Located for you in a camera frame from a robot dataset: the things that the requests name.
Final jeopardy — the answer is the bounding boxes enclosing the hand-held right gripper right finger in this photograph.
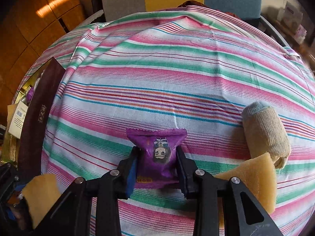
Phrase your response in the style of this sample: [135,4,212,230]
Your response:
[176,147,284,236]

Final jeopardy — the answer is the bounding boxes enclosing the purple snack packet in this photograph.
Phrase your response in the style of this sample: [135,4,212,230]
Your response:
[26,86,36,102]
[126,127,188,190]

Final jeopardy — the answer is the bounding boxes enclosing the rolled beige towel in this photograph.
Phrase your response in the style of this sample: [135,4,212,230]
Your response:
[241,103,291,170]

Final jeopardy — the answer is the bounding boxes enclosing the grey metal frame rail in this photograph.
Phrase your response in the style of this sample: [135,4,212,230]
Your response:
[259,15,291,48]

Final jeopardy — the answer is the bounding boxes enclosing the yellow sponge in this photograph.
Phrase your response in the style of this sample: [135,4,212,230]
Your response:
[214,152,278,228]
[22,173,62,230]

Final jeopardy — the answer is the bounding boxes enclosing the pink packet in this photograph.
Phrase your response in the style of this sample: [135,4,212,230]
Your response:
[296,27,308,43]

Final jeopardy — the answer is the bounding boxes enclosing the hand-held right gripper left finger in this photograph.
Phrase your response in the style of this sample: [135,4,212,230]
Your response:
[33,146,141,236]

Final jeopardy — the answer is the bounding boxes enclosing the white carton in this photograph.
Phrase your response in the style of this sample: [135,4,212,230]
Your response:
[278,1,304,28]

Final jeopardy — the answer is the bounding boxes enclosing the striped pink green cloth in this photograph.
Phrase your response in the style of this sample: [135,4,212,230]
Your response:
[16,6,315,236]

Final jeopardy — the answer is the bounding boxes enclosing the dark brown gift box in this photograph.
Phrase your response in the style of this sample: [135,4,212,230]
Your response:
[0,56,66,185]

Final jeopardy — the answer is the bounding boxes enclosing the cream cardboard box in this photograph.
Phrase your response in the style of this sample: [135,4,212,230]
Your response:
[8,103,30,139]

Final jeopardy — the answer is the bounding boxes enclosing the wooden cabinet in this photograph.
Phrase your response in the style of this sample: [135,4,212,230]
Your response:
[0,0,95,118]

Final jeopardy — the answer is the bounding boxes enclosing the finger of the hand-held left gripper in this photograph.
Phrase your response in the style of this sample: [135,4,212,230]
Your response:
[0,163,24,202]
[0,204,34,236]

